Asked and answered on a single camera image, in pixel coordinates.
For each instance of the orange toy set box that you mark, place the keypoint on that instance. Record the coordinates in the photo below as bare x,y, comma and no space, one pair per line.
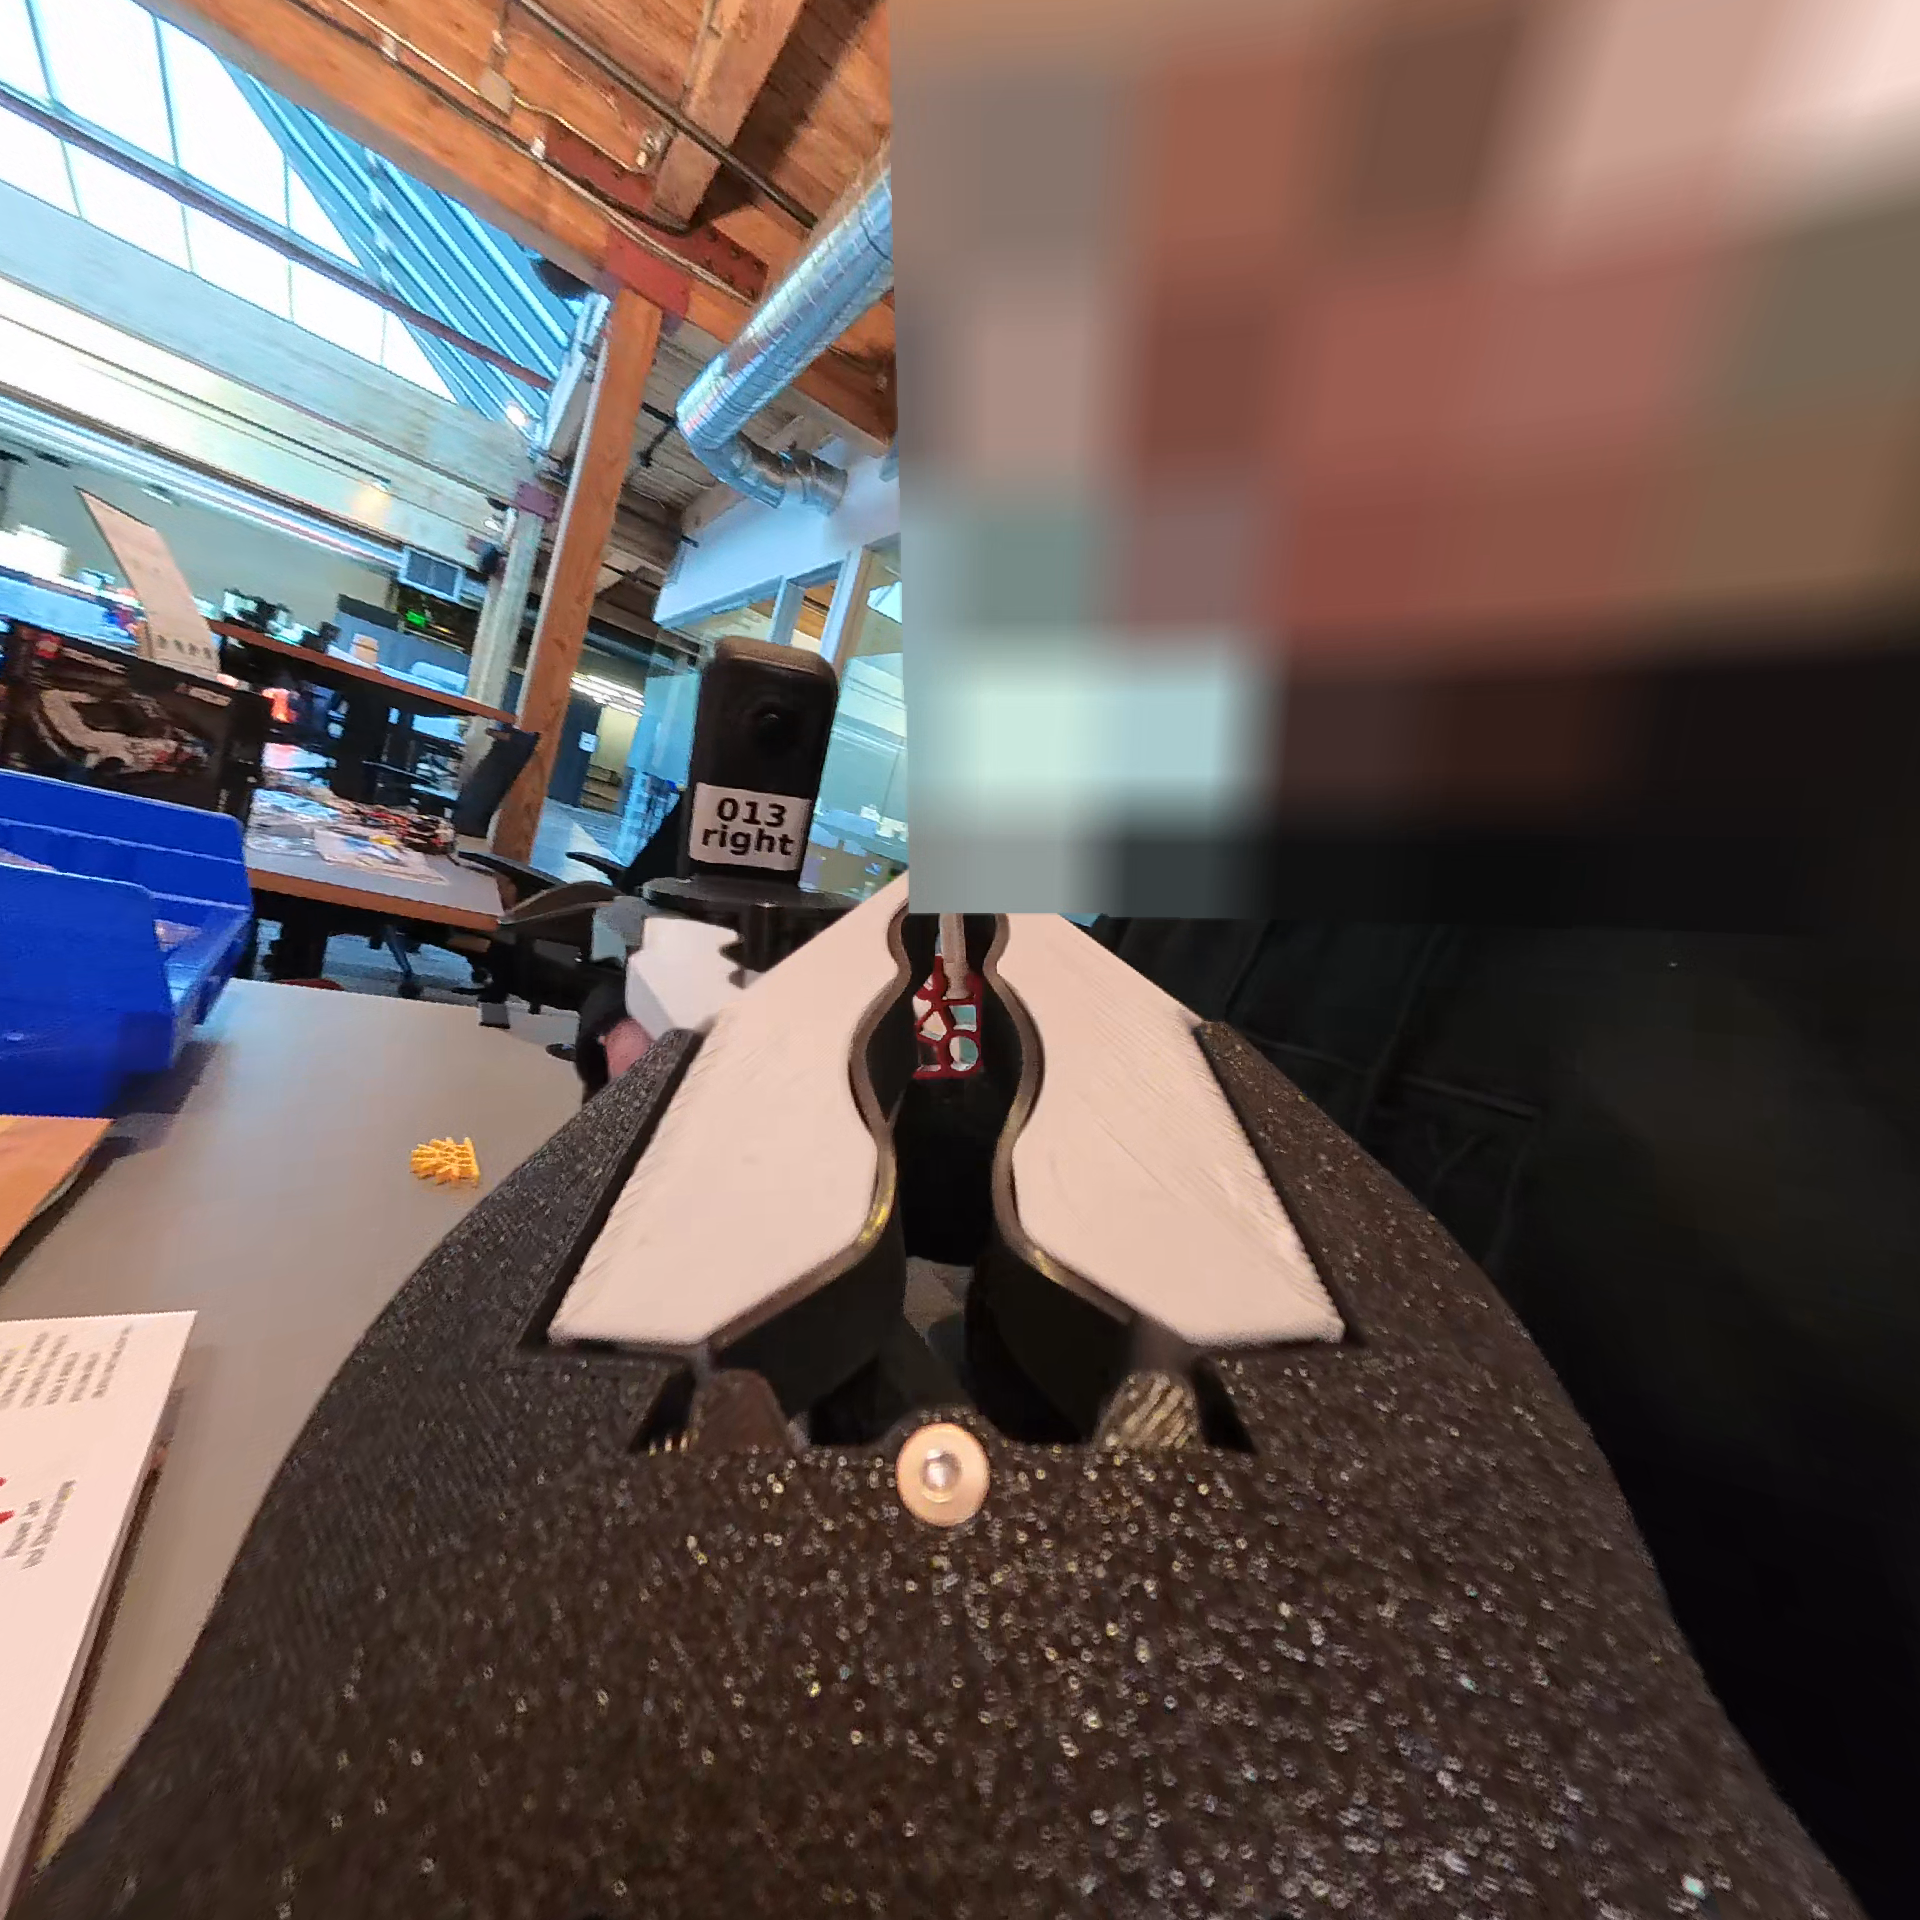
37,1178

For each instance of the white plastic rod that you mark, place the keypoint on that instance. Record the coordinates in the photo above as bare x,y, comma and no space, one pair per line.
952,942

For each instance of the wooden top desk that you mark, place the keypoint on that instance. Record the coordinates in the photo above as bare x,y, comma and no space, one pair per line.
375,678

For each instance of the white sign board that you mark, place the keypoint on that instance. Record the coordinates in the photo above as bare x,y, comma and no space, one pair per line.
149,579

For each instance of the red plastic connector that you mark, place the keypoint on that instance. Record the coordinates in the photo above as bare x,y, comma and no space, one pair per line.
949,1037

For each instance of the metal air duct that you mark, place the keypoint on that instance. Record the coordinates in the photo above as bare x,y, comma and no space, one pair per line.
780,346

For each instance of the white instruction booklet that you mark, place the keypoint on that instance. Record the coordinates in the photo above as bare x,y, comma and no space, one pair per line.
76,1499

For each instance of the wooden edged desk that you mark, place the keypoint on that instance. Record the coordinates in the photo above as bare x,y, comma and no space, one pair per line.
406,888

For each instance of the person's right hand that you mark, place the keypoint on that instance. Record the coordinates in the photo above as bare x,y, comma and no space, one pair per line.
614,1043

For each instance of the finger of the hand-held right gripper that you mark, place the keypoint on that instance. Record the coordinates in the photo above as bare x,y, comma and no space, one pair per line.
676,974

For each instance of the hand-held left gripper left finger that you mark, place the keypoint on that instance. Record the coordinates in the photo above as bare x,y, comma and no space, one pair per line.
750,1170

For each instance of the blue plastic bin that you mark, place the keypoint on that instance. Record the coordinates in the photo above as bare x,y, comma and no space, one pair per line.
91,931

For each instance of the wooden post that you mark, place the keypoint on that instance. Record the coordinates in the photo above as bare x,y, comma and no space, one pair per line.
580,599

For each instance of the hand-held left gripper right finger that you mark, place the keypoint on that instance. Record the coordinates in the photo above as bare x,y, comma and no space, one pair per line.
1156,1170

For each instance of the pile of toy parts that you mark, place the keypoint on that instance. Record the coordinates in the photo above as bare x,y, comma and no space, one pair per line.
345,829

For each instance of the black toy car box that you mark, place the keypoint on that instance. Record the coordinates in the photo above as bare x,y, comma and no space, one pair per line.
107,727

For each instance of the yellow plastic connector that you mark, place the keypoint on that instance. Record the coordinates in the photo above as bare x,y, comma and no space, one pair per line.
446,1161

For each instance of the black office chair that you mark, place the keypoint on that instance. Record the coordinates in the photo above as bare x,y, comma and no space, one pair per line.
556,922
499,781

